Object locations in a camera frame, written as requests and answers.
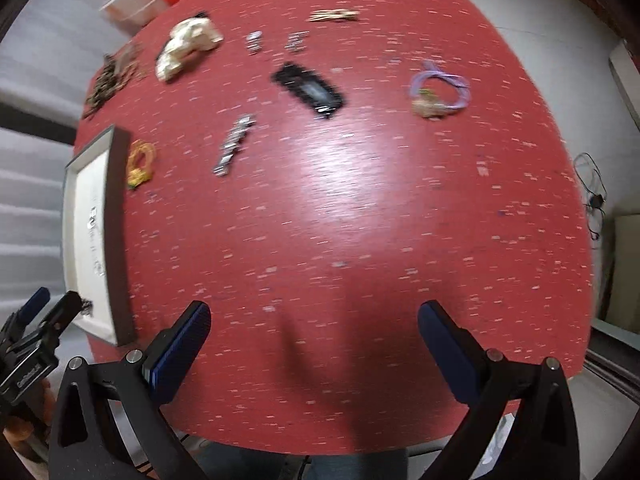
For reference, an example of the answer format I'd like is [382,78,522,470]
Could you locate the white dotted scrunchie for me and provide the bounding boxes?
[155,16,224,82]

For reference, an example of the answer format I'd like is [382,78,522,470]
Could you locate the small purple black claw clip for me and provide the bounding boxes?
[79,298,93,316]

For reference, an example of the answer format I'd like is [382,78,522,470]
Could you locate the yellow flower cord bracelet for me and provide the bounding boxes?
[124,140,158,191]

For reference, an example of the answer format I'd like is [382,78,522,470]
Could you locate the white bead chain earring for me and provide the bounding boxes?
[245,30,262,54]

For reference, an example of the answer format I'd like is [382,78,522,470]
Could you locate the person left hand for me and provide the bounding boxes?
[3,378,55,463]

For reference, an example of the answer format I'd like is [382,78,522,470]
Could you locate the black beaded barrette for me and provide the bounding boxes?
[271,62,345,119]

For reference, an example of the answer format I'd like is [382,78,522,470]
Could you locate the cream rabbit hair clip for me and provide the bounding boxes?
[308,9,360,23]

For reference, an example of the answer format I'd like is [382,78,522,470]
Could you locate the white curtain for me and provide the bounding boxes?
[1,0,127,315]

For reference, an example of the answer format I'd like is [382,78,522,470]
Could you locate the small silver chain earring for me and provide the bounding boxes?
[285,30,309,53]

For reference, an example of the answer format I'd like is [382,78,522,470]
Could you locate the leopard print scrunchie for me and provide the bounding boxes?
[81,54,137,119]

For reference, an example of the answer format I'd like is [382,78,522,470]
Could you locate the purple cord chain bracelet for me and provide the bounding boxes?
[408,60,472,120]

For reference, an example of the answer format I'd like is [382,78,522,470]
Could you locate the white shallow tray box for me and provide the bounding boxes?
[62,126,136,347]

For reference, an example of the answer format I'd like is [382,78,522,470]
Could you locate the black cable on floor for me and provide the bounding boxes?
[572,152,609,241]

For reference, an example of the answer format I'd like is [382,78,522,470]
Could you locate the silver rhinestone hair clip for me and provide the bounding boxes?
[213,114,256,177]

